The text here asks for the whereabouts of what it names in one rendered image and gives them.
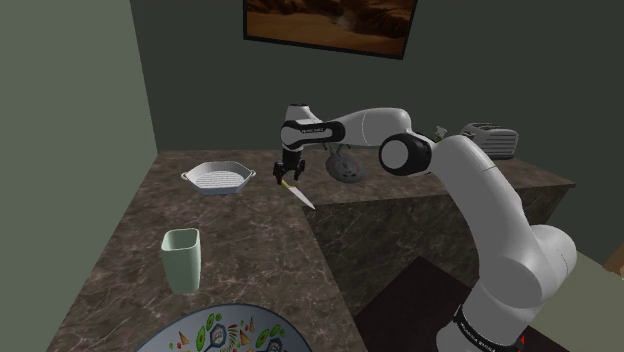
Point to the dark robot stand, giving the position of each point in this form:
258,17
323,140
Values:
414,307

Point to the white ribbed grill pan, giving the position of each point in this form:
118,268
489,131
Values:
219,180

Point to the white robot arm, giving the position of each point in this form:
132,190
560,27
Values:
492,229

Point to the grey round kitchen tool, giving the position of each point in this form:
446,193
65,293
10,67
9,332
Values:
346,168

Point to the small green white object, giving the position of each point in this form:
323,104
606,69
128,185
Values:
440,133

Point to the patterned colourful plate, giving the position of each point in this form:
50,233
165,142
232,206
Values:
229,334

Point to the grey toaster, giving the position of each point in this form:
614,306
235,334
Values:
495,141

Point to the pale green square cup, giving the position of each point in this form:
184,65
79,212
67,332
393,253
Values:
183,265

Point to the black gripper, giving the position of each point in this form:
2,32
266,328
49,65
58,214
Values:
292,156

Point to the framed brown wall picture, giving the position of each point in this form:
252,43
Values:
331,24

